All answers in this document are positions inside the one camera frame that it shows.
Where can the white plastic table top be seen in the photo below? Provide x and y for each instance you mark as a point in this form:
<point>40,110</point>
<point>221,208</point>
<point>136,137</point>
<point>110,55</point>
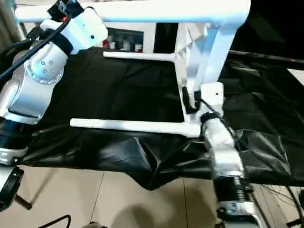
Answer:
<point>204,57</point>

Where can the white plastic table leg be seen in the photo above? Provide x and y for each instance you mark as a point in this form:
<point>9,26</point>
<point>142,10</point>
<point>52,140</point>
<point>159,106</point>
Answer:
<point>156,12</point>
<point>142,56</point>
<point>133,126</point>

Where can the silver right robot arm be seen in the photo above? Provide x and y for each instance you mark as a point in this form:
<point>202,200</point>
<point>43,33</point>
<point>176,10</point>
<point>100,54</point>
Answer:
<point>223,147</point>

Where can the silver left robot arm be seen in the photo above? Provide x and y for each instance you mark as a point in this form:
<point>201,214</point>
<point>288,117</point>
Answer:
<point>28,90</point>

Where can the grey curtain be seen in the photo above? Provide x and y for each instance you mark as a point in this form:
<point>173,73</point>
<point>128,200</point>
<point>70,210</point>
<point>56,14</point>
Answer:
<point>9,19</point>

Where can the white cabinet with glass doors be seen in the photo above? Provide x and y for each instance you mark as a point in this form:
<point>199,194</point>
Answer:
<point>128,38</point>

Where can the black plastic mat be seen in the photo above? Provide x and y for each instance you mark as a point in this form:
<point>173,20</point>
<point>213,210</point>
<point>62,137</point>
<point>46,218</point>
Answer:
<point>118,95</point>

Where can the black metal table frame leg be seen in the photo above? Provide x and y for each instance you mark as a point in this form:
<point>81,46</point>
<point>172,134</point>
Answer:
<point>23,203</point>

